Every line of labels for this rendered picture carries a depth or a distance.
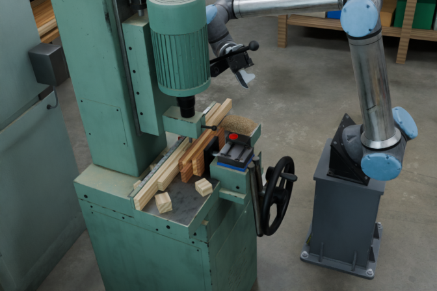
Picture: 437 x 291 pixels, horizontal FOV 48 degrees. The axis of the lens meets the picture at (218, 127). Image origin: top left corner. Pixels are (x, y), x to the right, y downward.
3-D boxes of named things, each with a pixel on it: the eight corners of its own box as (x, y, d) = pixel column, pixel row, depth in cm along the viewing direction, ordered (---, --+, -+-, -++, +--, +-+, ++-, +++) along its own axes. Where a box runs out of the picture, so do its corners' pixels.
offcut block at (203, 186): (205, 184, 167) (204, 177, 165) (212, 191, 164) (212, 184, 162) (195, 189, 166) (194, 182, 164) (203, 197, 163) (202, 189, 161)
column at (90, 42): (138, 179, 186) (102, -5, 144) (91, 164, 195) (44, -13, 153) (168, 145, 202) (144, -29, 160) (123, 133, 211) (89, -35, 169)
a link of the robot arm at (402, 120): (387, 138, 220) (422, 122, 208) (382, 163, 208) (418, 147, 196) (366, 115, 218) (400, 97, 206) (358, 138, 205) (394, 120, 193)
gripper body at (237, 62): (247, 46, 173) (239, 40, 184) (225, 56, 173) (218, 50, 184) (255, 65, 176) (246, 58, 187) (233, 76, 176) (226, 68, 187)
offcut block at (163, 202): (172, 210, 158) (171, 201, 156) (160, 214, 157) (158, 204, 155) (168, 201, 162) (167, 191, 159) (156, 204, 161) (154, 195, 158)
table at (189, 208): (216, 250, 152) (214, 237, 148) (134, 221, 163) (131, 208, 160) (283, 139, 195) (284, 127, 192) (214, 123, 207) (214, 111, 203)
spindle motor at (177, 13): (195, 102, 155) (186, 8, 137) (148, 91, 162) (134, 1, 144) (220, 76, 168) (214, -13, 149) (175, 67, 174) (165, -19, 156)
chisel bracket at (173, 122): (198, 143, 172) (196, 123, 168) (163, 134, 178) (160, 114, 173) (207, 131, 178) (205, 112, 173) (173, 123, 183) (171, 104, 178)
